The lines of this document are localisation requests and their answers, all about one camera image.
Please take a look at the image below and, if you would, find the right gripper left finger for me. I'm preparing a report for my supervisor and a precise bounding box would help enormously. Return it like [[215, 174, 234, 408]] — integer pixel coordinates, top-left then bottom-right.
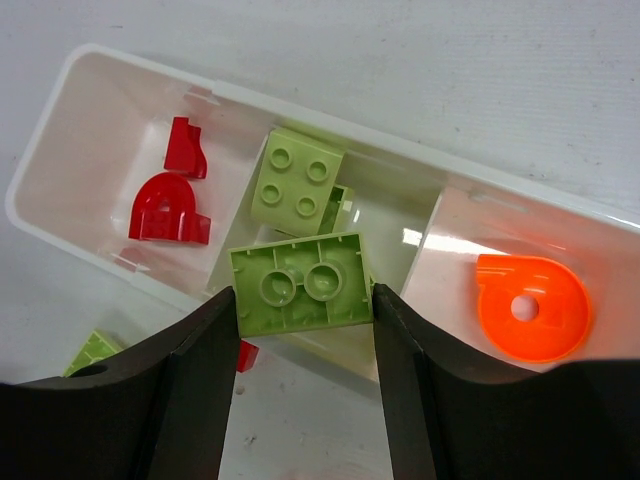
[[1, 288, 240, 479]]

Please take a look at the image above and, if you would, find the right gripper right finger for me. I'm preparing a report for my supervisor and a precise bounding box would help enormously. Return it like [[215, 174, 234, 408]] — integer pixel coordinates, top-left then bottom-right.
[[373, 284, 639, 479]]

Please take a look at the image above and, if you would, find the green lego brick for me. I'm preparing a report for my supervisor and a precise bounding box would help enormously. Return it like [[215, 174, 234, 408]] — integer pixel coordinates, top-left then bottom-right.
[[318, 184, 354, 235], [62, 329, 129, 377]]

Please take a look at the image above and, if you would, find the small red lego piece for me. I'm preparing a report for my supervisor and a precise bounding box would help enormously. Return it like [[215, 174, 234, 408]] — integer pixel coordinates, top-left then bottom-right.
[[236, 340, 259, 373]]

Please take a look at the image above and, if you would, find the orange round lego piece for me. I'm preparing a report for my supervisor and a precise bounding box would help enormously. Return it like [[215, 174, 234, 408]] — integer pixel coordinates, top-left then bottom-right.
[[475, 254, 593, 364]]

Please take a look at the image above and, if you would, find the green lego brick underside up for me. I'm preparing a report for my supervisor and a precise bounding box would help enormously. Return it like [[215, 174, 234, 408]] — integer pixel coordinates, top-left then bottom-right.
[[228, 232, 373, 338]]

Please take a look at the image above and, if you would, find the red half-round lego piece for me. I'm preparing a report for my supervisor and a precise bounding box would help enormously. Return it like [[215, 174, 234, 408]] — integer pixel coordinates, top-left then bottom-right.
[[128, 172, 211, 245]]

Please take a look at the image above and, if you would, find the red curved lego piece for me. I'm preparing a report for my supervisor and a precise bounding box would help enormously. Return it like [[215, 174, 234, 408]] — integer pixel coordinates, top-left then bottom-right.
[[164, 116, 208, 180]]

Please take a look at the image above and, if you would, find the green lego brick studs up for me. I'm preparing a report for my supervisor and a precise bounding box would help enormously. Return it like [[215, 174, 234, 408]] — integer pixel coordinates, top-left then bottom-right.
[[251, 128, 345, 237]]

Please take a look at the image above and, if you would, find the white three-compartment tray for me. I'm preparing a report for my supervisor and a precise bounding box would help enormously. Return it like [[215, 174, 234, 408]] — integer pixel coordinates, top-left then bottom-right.
[[6, 45, 639, 360]]

